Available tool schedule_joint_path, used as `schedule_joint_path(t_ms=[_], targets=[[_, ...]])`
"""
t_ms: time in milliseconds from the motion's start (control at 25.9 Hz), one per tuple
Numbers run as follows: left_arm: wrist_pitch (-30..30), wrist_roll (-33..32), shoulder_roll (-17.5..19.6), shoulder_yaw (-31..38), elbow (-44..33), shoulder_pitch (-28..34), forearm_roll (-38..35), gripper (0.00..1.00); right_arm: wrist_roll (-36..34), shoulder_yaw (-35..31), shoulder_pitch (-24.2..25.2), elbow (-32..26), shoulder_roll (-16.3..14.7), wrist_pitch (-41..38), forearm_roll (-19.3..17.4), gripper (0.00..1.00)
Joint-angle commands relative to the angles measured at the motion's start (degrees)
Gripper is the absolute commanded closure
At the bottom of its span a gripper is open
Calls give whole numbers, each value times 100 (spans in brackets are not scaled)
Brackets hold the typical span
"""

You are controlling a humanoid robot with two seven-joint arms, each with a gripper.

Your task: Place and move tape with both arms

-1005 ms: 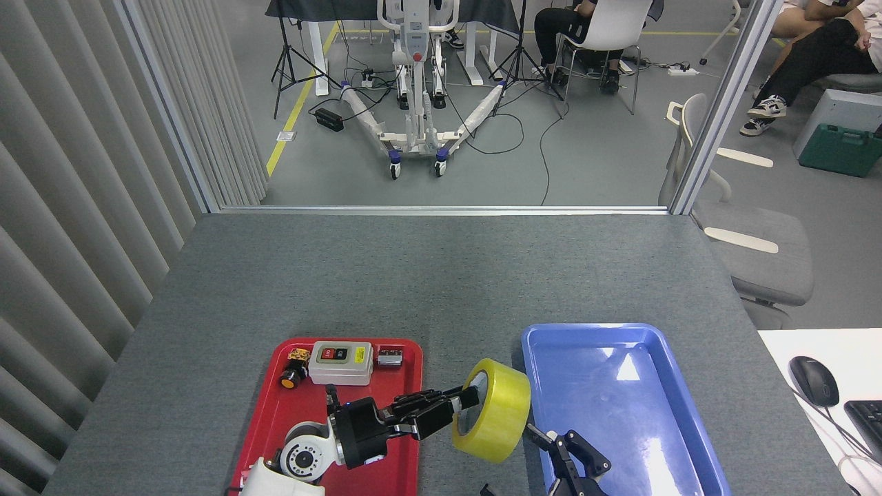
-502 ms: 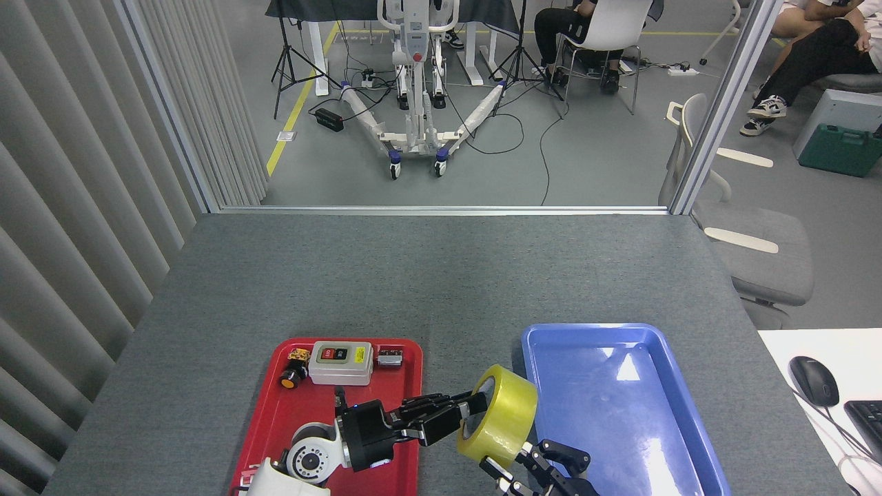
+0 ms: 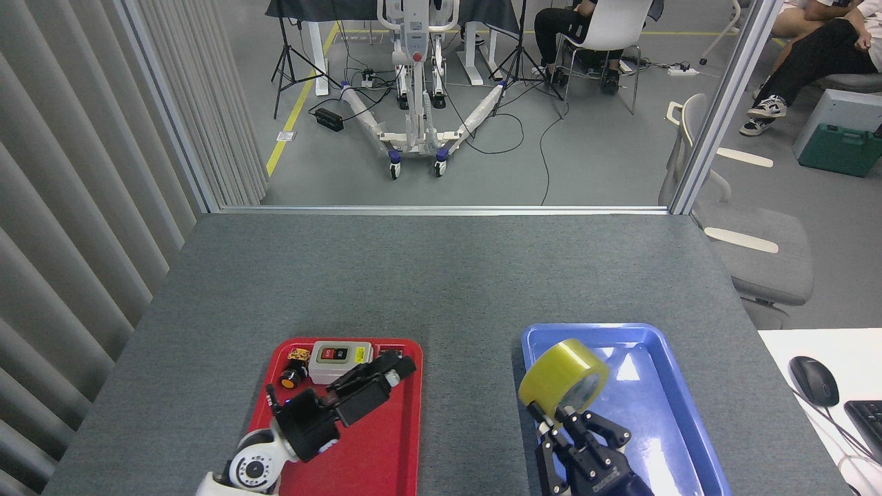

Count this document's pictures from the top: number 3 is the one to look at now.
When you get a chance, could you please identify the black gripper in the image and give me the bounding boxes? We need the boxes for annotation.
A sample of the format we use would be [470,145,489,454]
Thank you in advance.
[527,402,656,496]
[275,350,418,464]

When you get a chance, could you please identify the yellow roll of tape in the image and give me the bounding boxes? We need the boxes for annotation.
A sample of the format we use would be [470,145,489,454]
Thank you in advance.
[518,338,611,415]

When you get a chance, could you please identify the red plastic tray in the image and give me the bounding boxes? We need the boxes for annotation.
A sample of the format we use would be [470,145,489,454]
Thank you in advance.
[247,337,423,496]

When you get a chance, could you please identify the black and yellow push button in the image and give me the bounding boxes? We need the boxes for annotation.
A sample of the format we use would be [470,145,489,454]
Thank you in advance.
[278,349,310,391]

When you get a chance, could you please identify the blue plastic tray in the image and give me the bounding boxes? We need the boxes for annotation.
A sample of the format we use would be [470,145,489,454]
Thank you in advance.
[521,323,732,496]

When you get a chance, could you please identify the black computer mouse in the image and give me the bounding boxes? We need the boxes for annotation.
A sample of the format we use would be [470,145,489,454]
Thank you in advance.
[789,355,840,408]

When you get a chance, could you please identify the grey office chair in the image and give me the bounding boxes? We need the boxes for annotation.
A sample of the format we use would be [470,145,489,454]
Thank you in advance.
[658,93,815,330]

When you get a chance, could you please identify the white side table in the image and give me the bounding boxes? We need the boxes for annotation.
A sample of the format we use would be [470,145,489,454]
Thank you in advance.
[758,329,882,496]

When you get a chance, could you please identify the black keyboard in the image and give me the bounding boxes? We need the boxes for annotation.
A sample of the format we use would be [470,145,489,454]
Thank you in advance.
[844,400,882,464]

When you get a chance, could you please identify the white stand on wheels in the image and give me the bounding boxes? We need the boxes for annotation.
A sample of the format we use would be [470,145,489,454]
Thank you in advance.
[339,0,507,180]

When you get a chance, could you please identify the black tripod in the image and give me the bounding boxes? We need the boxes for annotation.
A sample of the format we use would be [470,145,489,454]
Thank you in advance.
[491,0,566,118]
[271,14,342,119]

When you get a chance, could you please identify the grey vertical blinds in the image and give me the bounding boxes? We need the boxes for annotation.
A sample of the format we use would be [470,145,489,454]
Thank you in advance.
[0,0,269,496]

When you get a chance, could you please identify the desk with dark cloth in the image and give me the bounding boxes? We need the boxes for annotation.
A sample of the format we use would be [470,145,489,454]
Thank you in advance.
[265,0,522,97]

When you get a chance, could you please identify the person in white chair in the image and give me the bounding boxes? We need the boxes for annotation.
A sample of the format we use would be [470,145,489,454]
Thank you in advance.
[532,0,666,94]

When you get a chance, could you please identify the green plastic case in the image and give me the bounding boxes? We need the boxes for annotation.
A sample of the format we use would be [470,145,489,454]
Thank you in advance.
[799,123,882,178]

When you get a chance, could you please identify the white chair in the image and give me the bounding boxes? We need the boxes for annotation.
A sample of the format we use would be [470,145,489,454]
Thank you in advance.
[555,0,654,115]

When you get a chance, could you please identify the person with black white sneakers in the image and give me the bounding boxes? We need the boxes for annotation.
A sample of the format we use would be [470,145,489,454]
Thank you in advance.
[739,0,882,137]

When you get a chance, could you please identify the grey two-button switch box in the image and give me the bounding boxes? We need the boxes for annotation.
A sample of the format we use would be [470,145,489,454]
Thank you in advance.
[308,341,373,386]

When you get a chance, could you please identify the silver frame rail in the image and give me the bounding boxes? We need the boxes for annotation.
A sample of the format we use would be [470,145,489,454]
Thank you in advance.
[219,205,670,216]

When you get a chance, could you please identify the mouse cable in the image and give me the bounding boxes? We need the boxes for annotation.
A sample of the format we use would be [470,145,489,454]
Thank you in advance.
[792,389,882,464]

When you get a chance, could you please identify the black floor cable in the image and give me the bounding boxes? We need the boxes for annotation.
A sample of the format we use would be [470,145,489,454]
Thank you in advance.
[539,96,573,206]

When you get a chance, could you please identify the silver frame post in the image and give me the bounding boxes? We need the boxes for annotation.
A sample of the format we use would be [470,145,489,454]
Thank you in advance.
[670,0,783,216]
[114,0,223,214]

